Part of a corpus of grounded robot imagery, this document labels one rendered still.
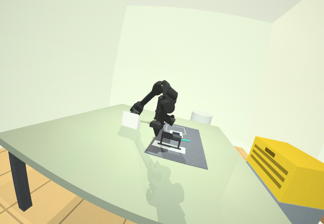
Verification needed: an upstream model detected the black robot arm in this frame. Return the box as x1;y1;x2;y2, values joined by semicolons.
130;80;178;126

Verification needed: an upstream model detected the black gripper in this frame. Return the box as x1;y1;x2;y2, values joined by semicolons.
149;108;166;137

